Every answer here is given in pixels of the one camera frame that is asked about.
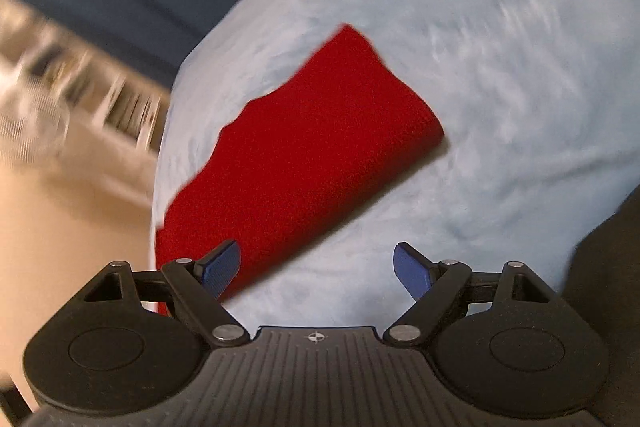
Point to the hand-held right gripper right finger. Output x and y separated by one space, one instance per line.
412 269

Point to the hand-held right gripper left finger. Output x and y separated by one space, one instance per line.
222 269

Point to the red knit cardigan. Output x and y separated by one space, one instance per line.
310 142

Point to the bed with light blue sheet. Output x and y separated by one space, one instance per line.
500 107

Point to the dark cloth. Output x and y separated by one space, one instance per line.
610 307

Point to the white drawer shelf unit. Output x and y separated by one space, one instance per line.
115 99

